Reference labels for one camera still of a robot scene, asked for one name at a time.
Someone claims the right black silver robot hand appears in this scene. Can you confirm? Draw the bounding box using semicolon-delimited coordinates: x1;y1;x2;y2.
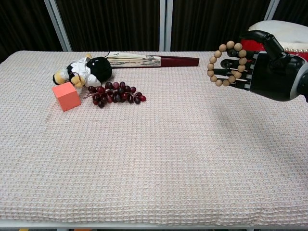
213;30;308;103

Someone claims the wooden bead bracelet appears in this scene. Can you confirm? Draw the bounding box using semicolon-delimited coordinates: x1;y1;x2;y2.
207;40;248;87

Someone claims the red drum with white skin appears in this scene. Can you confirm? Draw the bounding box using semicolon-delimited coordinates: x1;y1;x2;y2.
240;20;308;61

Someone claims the dark ribbed partition panel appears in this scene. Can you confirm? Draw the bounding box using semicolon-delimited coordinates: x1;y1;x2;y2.
0;0;61;63
274;0;308;27
170;0;274;52
55;0;161;52

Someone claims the beige waffle weave tablecloth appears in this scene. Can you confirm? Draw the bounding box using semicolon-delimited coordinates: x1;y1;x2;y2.
0;50;308;228

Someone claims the dark red grape bunch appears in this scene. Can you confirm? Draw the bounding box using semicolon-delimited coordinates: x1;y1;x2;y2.
84;81;147;108

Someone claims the plush doll black head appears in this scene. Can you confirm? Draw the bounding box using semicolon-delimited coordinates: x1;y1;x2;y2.
52;53;113;89

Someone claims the orange cube block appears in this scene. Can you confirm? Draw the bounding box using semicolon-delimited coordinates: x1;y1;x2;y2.
51;81;82;112

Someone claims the aluminium partition frame post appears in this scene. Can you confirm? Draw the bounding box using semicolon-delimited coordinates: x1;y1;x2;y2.
263;0;281;22
159;0;174;52
43;0;73;52

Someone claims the folded paper fan maroon handle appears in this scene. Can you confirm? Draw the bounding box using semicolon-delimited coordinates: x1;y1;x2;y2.
105;51;200;69

